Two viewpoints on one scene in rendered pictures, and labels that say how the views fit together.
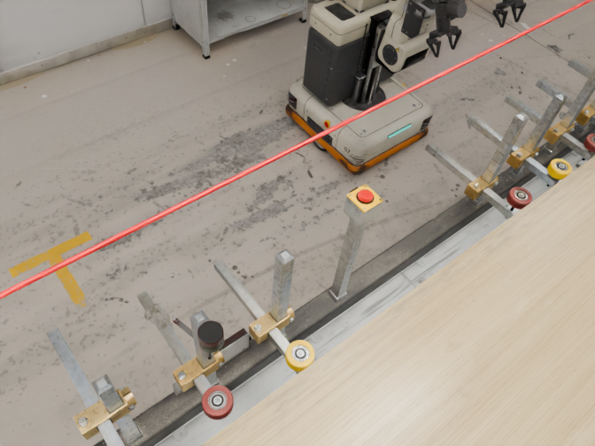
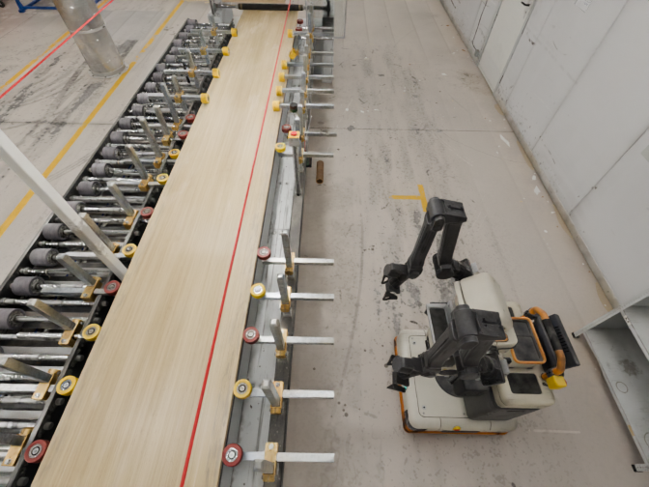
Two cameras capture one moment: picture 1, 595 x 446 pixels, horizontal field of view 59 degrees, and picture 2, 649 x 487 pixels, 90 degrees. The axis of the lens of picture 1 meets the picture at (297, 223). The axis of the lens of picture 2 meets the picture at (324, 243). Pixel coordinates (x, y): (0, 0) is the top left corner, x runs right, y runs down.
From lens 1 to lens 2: 2.65 m
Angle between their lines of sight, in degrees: 67
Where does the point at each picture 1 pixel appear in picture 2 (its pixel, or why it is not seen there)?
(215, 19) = (621, 355)
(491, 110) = not seen: outside the picture
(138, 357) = (354, 202)
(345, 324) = (289, 198)
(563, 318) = (211, 214)
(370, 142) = (402, 340)
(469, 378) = (229, 174)
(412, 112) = (415, 396)
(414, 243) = (294, 231)
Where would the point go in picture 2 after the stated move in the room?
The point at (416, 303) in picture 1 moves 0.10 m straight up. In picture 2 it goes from (263, 179) to (261, 168)
